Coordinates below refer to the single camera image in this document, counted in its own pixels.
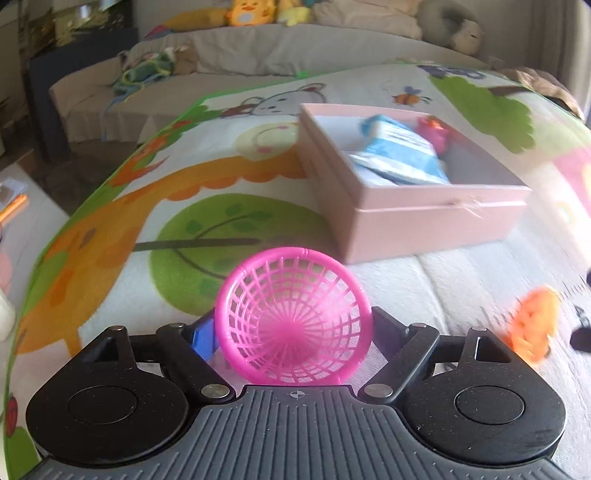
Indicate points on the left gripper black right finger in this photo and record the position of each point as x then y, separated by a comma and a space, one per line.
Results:
407, 350

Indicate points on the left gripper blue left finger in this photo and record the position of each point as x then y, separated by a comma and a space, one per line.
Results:
184, 352

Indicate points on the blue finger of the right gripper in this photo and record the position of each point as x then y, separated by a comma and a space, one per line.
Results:
580, 339

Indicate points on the orange plastic toy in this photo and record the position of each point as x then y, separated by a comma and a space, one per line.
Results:
533, 325

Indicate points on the pink plastic net scoop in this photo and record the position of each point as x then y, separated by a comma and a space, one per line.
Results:
293, 316

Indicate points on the blue wet wipes pack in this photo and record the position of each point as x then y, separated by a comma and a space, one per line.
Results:
398, 153

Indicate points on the pink pig toy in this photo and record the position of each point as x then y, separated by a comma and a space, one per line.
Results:
434, 131

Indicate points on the cartoon play mat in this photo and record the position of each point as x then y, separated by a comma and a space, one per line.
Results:
154, 242

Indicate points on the orange pencil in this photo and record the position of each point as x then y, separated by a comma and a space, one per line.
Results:
18, 202

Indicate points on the grey sofa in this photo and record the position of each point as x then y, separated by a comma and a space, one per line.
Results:
228, 59

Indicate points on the green knitted cloth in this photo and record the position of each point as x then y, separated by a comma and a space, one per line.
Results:
147, 69

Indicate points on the white bear plush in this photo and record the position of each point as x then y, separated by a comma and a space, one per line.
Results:
468, 39

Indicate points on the grey neck pillow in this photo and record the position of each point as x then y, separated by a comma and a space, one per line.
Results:
439, 20

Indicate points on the yellow pillow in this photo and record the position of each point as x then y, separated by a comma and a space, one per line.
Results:
201, 19

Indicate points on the beige blanket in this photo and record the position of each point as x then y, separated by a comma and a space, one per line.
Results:
388, 16

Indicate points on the yellow duck plush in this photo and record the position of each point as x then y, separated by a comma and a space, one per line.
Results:
251, 12

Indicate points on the yellow green plush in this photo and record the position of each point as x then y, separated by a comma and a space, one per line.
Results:
293, 12

